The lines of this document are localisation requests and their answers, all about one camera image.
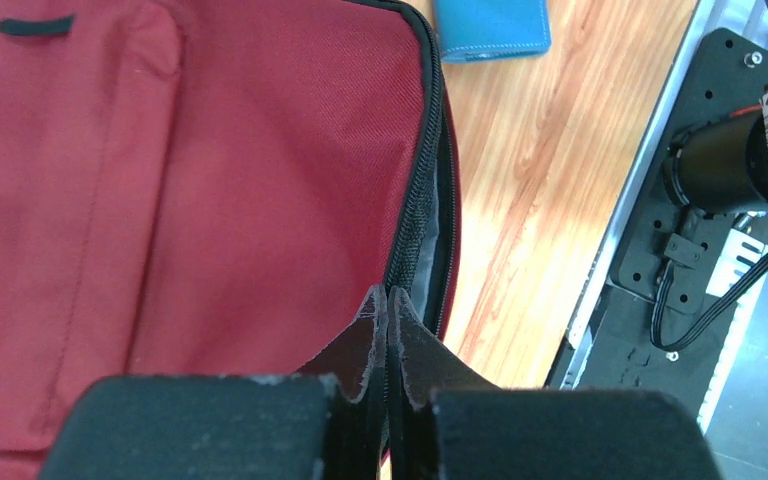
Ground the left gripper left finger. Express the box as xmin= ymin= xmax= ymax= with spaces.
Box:
xmin=40 ymin=286 xmax=387 ymax=479

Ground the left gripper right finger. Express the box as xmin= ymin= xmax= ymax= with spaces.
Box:
xmin=387 ymin=287 xmax=720 ymax=479

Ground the red backpack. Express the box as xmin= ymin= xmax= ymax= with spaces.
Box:
xmin=0 ymin=1 xmax=459 ymax=479

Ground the blue wallet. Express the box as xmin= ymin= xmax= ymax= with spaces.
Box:
xmin=433 ymin=0 xmax=551 ymax=64

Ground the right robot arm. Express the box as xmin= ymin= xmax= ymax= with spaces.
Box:
xmin=662 ymin=85 xmax=768 ymax=215

